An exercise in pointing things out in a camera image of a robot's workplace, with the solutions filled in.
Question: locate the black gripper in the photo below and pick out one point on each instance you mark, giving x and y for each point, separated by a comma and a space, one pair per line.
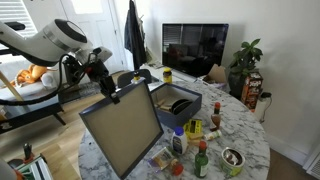
95, 69

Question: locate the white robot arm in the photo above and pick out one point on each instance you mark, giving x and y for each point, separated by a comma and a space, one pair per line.
60, 42

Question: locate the yellow lid supplement jar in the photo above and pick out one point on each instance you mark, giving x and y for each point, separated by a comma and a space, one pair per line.
167, 75

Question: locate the gray shoe box base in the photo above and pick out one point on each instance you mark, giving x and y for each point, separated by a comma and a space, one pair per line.
163, 98

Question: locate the black shoes in box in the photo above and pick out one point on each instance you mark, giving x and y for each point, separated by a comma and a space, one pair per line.
179, 106

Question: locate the small red lid jar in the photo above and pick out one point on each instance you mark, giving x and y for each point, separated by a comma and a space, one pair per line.
176, 167

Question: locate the black office chair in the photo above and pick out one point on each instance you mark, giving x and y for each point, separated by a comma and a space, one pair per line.
128, 77

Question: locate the yellow black mustard bottle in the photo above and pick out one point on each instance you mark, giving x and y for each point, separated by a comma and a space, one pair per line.
136, 77

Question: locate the white tv stand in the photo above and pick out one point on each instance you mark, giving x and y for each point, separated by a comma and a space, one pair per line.
176, 75

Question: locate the hanging dark jacket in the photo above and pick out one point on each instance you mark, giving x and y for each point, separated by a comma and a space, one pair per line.
133, 40

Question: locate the white blue cap bottle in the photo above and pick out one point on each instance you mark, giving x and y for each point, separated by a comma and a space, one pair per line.
179, 140

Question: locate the snack packet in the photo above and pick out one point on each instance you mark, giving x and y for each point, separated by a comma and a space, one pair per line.
161, 159

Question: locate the white door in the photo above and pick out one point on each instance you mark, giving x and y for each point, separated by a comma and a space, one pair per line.
94, 17

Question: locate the orange plush toy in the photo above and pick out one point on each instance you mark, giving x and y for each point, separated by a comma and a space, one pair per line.
31, 75

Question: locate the yellow thank you card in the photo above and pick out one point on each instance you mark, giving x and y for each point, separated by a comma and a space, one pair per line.
193, 128

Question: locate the black flat screen television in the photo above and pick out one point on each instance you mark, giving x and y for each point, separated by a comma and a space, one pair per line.
193, 48

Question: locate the dark bench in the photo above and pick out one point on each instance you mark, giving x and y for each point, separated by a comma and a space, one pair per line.
18, 116

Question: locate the hot sauce bottle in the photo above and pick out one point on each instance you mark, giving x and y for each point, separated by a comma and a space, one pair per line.
216, 117

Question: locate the small white lying bottle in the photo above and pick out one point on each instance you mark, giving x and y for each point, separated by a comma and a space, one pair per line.
212, 135

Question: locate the green soju bottle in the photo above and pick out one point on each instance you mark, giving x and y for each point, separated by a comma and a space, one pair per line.
201, 161

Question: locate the green potted plant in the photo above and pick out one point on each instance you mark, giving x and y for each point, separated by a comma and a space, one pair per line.
243, 63

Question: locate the green open tin can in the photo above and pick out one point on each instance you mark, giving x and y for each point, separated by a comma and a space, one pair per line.
231, 161

